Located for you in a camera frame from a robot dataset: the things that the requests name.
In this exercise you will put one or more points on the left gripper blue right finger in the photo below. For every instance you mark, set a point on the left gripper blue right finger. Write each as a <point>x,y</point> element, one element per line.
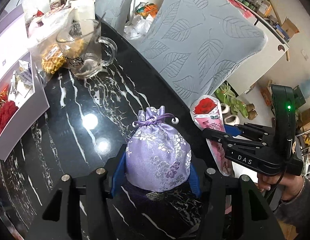
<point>194,181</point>

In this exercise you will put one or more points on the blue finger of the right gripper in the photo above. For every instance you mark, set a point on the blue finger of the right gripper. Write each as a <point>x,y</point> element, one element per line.
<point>225,139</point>
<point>236,130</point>

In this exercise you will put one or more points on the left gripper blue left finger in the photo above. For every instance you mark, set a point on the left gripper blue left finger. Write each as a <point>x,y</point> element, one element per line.
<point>119,174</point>

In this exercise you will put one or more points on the pink rose sachet packet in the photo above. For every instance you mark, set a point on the pink rose sachet packet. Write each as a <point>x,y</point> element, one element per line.
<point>206,113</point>

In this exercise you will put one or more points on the lavender brocade drawstring pouch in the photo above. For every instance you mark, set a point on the lavender brocade drawstring pouch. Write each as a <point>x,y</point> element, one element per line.
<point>158,158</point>

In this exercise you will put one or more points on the dark red fluffy scrunchie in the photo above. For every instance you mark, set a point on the dark red fluffy scrunchie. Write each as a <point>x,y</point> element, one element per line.
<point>7,110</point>

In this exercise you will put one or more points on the red snack packet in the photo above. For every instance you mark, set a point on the red snack packet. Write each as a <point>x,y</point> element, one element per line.
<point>4,94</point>

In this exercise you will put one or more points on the person right hand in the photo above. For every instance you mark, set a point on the person right hand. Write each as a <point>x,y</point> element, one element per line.
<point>292,184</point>

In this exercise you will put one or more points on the white fluffy slippers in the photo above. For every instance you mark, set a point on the white fluffy slippers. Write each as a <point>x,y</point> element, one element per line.
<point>228,118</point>

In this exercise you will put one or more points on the green slippers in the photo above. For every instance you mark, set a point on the green slippers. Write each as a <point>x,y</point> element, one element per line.
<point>227,96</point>

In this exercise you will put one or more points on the near grey leaf chair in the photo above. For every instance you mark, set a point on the near grey leaf chair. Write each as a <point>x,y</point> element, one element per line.
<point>195,45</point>

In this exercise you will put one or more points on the grey leaf chair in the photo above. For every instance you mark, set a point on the grey leaf chair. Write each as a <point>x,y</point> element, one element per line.
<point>195,45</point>
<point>114,12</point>

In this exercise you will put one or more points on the lavender open gift box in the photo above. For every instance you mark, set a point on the lavender open gift box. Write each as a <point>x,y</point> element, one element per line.
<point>31,102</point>

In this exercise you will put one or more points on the clear glass mug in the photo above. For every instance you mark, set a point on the clear glass mug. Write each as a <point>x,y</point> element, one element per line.
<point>86,51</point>

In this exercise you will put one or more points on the bag of waffle cookies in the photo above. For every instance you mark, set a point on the bag of waffle cookies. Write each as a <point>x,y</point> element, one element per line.
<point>51,55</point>

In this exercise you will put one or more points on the clear plastic bag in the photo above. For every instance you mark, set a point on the clear plastic bag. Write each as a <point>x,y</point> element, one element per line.
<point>48,24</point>

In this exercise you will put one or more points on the far grey leaf chair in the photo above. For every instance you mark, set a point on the far grey leaf chair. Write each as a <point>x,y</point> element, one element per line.
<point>114,12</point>

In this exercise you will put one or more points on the cream white water bottle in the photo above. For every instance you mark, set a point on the cream white water bottle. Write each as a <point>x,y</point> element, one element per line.
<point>84,14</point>

